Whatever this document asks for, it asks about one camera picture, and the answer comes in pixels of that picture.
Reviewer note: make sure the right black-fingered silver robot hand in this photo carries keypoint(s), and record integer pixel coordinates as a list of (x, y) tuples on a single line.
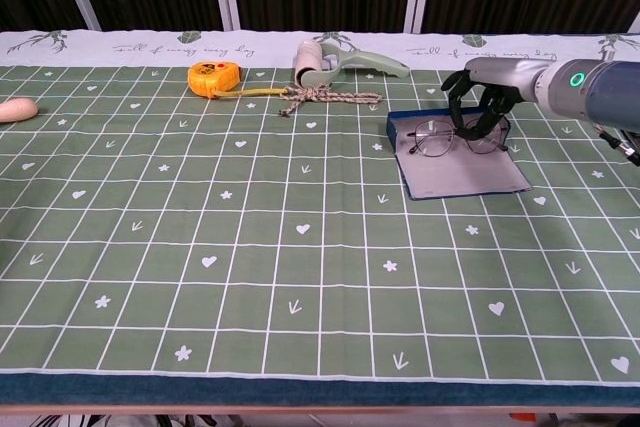
[(505, 72)]

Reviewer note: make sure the green grid tablecloth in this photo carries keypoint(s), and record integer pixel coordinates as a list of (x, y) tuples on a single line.
[(250, 247)]

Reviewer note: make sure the wire-frame eyeglasses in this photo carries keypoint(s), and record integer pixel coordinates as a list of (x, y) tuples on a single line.
[(435, 139)]

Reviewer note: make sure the wooden stamp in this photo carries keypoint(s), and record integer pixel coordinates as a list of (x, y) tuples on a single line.
[(17, 109)]

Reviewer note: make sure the yellow tape measure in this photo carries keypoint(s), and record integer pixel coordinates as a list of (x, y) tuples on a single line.
[(212, 78)]

